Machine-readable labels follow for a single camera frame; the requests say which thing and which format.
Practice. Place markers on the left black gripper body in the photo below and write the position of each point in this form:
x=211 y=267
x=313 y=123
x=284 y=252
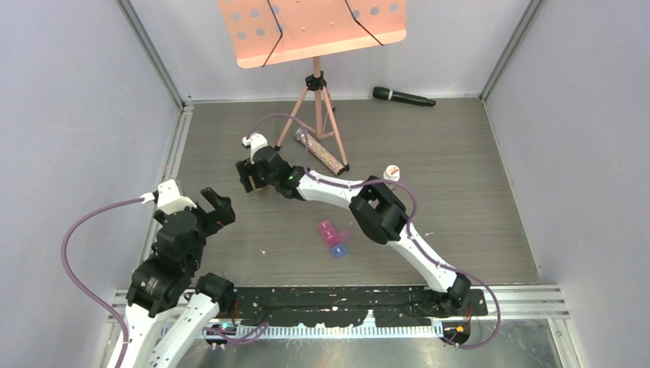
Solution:
x=206 y=229

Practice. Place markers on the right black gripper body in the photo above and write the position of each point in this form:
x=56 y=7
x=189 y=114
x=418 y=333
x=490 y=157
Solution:
x=266 y=181

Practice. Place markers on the pink blue weekly pill organizer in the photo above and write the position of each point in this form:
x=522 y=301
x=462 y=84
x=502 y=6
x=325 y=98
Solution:
x=335 y=239

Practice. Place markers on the white vitamin pill bottle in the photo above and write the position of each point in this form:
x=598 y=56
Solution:
x=392 y=173

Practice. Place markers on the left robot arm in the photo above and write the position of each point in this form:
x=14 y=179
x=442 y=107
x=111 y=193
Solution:
x=159 y=282

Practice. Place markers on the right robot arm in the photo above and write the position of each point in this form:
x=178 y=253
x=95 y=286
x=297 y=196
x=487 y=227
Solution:
x=379 y=213

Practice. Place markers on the black microphone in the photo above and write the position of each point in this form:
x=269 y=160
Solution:
x=384 y=93

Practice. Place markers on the pink music stand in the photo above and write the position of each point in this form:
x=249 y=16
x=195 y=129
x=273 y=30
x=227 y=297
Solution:
x=275 y=32

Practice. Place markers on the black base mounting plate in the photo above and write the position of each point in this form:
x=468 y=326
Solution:
x=389 y=306

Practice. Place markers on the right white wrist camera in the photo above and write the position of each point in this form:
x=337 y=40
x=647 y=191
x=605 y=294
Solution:
x=254 y=142

